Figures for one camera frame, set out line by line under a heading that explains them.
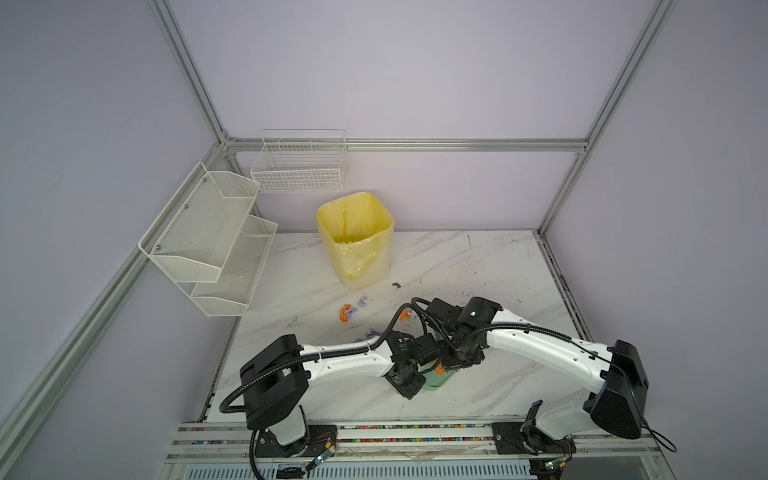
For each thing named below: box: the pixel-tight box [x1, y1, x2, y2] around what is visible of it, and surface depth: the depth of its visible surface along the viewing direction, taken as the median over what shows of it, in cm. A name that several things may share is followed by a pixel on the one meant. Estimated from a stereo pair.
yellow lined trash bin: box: [316, 192, 395, 290], surface depth 96 cm
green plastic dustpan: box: [417, 361, 455, 387], surface depth 83 cm
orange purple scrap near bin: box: [339, 304, 358, 323], surface depth 97 cm
